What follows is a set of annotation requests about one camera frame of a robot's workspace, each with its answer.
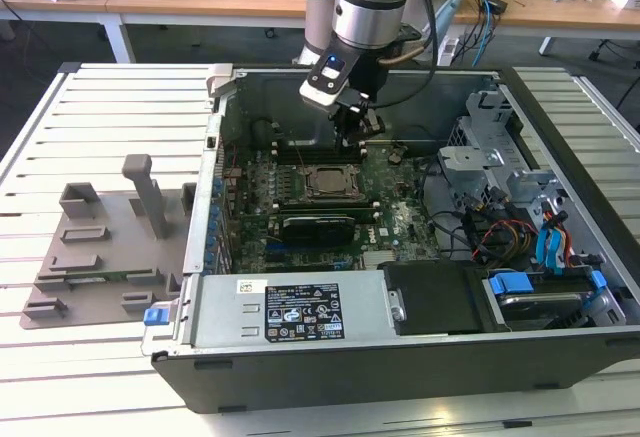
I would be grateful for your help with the small black adapter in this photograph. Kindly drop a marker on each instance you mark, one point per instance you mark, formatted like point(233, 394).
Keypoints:
point(497, 5)

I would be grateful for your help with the black plastic shroud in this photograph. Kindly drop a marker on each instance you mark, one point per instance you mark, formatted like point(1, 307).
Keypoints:
point(435, 297)

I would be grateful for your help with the green motherboard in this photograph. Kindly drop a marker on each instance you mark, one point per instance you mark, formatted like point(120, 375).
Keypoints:
point(400, 217)

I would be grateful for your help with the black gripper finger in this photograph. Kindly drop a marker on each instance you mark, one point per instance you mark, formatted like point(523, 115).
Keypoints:
point(362, 122)
point(345, 127)

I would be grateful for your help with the green RAM stick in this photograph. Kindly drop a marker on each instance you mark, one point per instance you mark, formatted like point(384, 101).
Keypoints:
point(330, 213)
point(100, 277)

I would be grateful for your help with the black PC case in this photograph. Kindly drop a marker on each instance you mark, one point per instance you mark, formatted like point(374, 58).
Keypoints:
point(350, 382)

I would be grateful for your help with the blue case latch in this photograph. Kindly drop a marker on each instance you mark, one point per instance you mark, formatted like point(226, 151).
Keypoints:
point(155, 318)

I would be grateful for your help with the silver disk bay cage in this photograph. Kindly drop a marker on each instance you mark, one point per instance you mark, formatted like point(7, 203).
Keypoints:
point(465, 167)

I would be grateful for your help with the silver chipset heatsink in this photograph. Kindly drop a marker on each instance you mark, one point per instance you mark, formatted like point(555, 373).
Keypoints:
point(379, 258)

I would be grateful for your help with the dark disk drive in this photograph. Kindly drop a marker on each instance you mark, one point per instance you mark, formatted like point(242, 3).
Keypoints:
point(545, 303)

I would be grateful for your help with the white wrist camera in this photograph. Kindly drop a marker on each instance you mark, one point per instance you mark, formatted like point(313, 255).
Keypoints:
point(320, 94)

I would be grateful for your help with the black graphics card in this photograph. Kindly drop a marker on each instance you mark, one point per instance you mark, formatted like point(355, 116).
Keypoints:
point(315, 232)

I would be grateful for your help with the silver power supply unit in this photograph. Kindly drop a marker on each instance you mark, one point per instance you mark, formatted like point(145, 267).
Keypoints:
point(225, 307)

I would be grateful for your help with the blue plastic clip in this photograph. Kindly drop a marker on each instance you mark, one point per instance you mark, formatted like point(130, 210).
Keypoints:
point(599, 279)

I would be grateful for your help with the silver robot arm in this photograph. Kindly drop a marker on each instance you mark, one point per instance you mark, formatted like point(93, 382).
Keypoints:
point(370, 22)

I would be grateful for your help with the grey parts rack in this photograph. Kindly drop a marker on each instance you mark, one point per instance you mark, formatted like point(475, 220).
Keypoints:
point(125, 257)

